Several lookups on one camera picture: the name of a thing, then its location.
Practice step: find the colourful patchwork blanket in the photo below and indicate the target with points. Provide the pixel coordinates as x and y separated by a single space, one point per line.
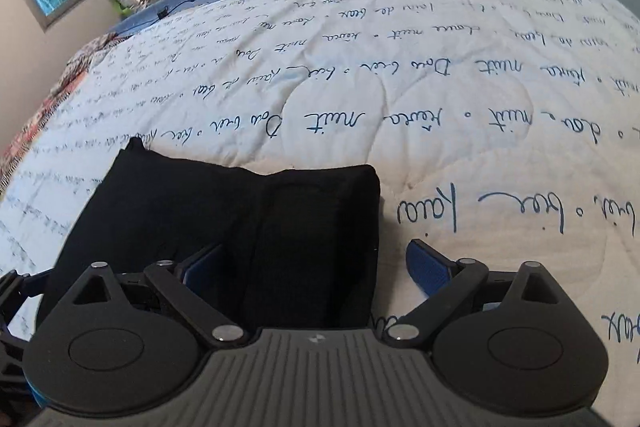
75 70

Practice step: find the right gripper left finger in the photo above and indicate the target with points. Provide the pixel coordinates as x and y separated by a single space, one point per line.
126 342

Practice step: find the black pants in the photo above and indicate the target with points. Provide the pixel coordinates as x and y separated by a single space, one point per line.
297 249

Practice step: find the white script-print quilt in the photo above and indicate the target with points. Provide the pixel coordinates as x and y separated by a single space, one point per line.
499 129

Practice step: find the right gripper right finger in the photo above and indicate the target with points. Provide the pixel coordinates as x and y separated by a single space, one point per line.
506 341

